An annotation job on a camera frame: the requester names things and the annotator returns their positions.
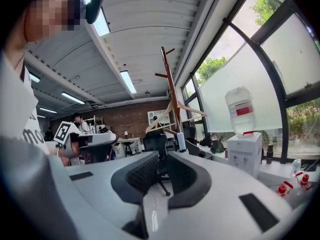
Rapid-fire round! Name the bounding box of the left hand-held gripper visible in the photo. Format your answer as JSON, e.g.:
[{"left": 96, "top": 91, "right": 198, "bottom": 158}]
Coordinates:
[{"left": 53, "top": 120, "right": 118, "bottom": 158}]

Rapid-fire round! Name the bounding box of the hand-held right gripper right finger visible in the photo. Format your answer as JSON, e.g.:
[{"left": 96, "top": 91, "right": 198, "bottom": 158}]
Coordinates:
[{"left": 149, "top": 151, "right": 295, "bottom": 240}]

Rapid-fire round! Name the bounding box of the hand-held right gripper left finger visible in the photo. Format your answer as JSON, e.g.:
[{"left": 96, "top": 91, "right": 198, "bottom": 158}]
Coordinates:
[{"left": 65, "top": 150, "right": 161, "bottom": 231}]

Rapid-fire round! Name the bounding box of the brown wooden coat rack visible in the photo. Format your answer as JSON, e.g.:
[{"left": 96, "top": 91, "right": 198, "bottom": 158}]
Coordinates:
[{"left": 154, "top": 46, "right": 187, "bottom": 136}]

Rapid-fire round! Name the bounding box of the white desk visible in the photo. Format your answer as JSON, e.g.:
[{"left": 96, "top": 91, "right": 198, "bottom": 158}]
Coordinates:
[{"left": 113, "top": 136, "right": 143, "bottom": 158}]

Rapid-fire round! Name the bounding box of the grey office chair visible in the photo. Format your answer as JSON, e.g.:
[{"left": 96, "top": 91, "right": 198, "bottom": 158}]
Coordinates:
[{"left": 184, "top": 139, "right": 201, "bottom": 157}]

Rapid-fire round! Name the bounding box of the black office chair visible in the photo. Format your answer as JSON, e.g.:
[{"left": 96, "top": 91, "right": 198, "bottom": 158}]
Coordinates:
[
  {"left": 181, "top": 125, "right": 198, "bottom": 145},
  {"left": 142, "top": 129, "right": 174, "bottom": 197}
]

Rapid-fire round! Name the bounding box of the black backpack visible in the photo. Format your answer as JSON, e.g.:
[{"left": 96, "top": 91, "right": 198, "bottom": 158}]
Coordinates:
[{"left": 209, "top": 135, "right": 226, "bottom": 155}]

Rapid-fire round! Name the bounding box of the pale wooden clothes hanger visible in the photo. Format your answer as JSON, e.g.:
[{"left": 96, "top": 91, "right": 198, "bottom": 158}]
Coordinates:
[{"left": 144, "top": 100, "right": 209, "bottom": 135}]

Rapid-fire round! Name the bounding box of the white shelf unit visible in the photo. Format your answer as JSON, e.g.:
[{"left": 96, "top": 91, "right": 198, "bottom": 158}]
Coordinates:
[{"left": 147, "top": 109, "right": 171, "bottom": 125}]

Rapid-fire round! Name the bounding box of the white water dispenser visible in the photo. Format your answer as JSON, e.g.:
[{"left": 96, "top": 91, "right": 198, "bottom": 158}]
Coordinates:
[{"left": 226, "top": 131, "right": 263, "bottom": 180}]

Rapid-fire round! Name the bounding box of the dark thermos flask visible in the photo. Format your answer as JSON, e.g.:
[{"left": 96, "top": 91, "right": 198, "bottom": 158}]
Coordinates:
[{"left": 265, "top": 142, "right": 275, "bottom": 165}]

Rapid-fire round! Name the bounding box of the white window ledge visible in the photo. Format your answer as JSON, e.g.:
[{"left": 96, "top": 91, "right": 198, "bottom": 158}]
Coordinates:
[{"left": 197, "top": 143, "right": 320, "bottom": 187}]

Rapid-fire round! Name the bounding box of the large dispenser water bottle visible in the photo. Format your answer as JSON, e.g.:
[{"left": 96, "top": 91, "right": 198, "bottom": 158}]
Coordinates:
[{"left": 224, "top": 86, "right": 258, "bottom": 138}]

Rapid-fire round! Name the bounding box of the clear water jug red cap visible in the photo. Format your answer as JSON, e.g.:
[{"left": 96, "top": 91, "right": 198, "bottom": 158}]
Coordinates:
[
  {"left": 294, "top": 171, "right": 315, "bottom": 191},
  {"left": 274, "top": 180, "right": 295, "bottom": 199}
]

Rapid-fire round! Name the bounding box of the person's white printed T-shirt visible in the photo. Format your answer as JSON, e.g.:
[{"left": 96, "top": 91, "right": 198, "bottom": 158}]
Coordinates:
[{"left": 0, "top": 51, "right": 51, "bottom": 157}]

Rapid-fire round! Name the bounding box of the small clear water bottle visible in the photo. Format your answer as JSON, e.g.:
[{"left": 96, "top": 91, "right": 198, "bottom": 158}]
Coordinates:
[{"left": 292, "top": 158, "right": 302, "bottom": 174}]

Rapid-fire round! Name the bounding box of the person's head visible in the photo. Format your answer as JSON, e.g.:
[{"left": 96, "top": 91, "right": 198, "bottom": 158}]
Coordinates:
[{"left": 3, "top": 0, "right": 86, "bottom": 70}]

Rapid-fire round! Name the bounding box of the black window frame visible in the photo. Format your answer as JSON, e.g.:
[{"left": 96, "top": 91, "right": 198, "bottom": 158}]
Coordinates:
[{"left": 181, "top": 0, "right": 320, "bottom": 165}]

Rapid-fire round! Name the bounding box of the black head-worn camera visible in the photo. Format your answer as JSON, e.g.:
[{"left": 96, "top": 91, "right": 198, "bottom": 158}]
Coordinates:
[{"left": 84, "top": 0, "right": 105, "bottom": 25}]

